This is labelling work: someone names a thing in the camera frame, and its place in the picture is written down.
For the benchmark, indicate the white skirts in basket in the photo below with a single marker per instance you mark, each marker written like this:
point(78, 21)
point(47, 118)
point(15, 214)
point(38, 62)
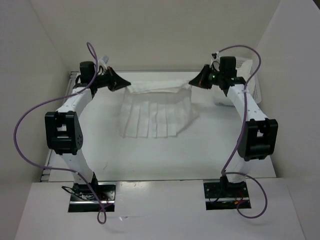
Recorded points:
point(243, 68)

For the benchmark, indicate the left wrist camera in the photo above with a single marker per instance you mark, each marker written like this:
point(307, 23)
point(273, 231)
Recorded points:
point(103, 62)

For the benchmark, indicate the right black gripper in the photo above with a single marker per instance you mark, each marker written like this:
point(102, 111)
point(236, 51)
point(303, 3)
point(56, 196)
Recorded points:
point(201, 80)

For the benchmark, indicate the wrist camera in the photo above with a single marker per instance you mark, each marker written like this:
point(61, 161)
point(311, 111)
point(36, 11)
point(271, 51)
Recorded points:
point(215, 57)
point(103, 62)

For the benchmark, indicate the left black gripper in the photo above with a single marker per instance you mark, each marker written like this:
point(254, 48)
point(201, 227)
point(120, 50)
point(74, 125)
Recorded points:
point(115, 81)

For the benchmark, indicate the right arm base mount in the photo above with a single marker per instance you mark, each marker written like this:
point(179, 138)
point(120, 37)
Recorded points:
point(220, 194)

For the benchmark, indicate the white perforated plastic basket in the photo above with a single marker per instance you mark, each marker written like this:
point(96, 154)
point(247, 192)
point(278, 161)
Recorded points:
point(253, 87)

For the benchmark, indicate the white pleated skirt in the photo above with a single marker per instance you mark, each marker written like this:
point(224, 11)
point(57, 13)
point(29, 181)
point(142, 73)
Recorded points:
point(156, 109)

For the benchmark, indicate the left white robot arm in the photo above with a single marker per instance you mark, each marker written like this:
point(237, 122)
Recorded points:
point(63, 130)

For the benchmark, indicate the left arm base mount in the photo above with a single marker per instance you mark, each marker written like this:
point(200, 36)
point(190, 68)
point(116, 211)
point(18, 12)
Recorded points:
point(82, 199)

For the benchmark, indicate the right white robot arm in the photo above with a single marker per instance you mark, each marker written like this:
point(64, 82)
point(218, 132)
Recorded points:
point(258, 134)

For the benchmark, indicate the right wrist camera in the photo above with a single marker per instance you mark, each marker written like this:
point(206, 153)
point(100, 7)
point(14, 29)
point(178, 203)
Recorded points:
point(215, 57)

